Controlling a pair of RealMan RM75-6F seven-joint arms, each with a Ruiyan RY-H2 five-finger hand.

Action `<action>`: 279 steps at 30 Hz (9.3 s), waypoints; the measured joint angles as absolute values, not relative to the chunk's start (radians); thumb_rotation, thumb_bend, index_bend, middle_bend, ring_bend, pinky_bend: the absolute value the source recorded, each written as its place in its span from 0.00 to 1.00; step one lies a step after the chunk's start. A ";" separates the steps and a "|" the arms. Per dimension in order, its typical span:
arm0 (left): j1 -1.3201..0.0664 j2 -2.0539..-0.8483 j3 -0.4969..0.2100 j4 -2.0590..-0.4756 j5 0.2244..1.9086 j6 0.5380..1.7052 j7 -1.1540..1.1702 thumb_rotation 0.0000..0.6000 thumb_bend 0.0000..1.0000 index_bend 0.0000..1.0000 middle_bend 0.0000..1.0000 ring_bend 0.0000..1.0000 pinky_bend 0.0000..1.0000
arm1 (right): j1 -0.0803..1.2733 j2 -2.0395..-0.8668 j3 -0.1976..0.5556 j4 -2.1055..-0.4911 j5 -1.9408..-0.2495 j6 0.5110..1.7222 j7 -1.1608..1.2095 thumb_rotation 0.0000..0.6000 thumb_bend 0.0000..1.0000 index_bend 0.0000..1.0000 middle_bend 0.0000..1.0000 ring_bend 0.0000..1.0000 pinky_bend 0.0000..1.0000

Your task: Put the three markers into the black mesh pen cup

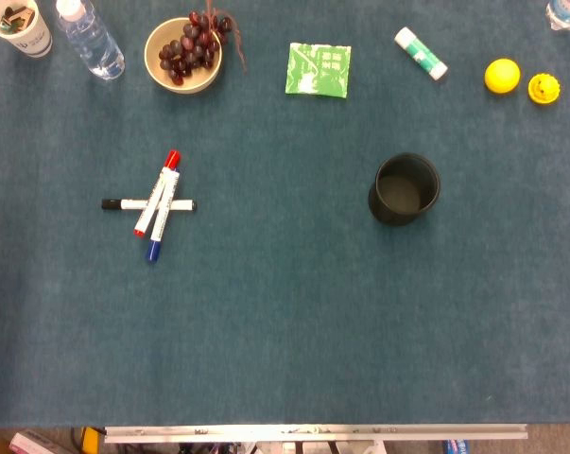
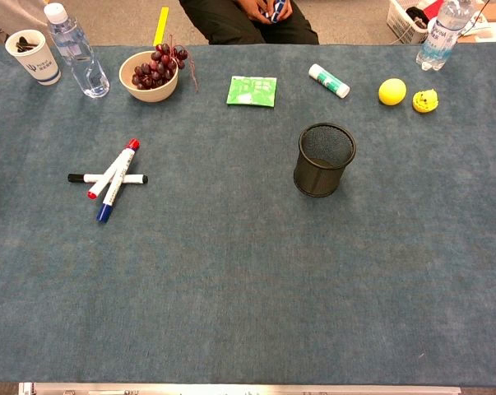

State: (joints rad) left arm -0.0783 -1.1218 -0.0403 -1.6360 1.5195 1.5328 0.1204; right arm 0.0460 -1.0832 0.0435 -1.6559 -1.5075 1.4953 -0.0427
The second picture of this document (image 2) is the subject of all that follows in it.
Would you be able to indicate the black cup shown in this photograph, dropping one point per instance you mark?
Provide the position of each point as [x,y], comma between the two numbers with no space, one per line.
[313,181]

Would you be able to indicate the black capped white marker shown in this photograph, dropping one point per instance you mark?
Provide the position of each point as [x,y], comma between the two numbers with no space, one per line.
[134,179]

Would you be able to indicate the red capped white marker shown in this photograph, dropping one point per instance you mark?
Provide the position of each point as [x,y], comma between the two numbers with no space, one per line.
[118,164]

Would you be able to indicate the blue capped white marker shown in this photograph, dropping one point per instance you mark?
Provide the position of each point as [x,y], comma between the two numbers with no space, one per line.
[111,197]

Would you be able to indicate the blue table cloth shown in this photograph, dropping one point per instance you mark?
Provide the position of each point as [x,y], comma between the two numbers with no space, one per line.
[247,267]

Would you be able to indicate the green paper packet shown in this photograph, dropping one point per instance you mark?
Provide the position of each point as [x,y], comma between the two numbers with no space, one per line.
[251,92]

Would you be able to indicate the white green glue stick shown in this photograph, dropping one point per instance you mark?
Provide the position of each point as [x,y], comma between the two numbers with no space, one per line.
[327,80]

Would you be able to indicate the beige bowl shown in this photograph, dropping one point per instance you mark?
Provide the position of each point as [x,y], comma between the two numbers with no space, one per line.
[149,94]

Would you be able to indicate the dark red grape bunch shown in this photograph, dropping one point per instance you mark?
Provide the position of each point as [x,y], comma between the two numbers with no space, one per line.
[157,70]

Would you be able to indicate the person in black trousers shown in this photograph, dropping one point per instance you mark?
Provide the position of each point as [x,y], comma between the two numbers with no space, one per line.
[223,24]

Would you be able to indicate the yellow ball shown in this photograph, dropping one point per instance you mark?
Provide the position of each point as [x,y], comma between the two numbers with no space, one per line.
[392,91]

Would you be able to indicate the blue white folding toy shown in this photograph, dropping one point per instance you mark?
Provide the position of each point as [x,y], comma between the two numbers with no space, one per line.
[274,12]

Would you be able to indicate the yellow ruler strip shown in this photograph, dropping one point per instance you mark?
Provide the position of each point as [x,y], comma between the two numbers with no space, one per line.
[161,24]

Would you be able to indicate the small yellow toy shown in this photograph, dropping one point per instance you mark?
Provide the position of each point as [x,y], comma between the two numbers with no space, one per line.
[425,102]

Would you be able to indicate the clear unlabelled water bottle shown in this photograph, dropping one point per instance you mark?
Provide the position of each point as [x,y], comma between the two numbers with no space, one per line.
[83,66]

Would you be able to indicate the white plastic basket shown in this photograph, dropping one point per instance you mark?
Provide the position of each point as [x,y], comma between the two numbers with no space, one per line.
[401,24]

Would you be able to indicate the white paper cup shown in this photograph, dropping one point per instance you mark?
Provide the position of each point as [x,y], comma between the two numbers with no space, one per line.
[42,66]

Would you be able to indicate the blue labelled water bottle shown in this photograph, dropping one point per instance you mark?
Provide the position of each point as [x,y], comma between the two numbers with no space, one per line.
[438,41]

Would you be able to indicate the dark clips in cup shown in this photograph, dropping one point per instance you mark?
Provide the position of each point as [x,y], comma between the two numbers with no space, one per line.
[25,44]

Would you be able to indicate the person in grey clothes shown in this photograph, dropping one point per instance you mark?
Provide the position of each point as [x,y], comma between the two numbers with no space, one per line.
[9,14]

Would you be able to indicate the aluminium rail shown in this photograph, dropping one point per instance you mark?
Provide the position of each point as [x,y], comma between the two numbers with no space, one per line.
[231,388]

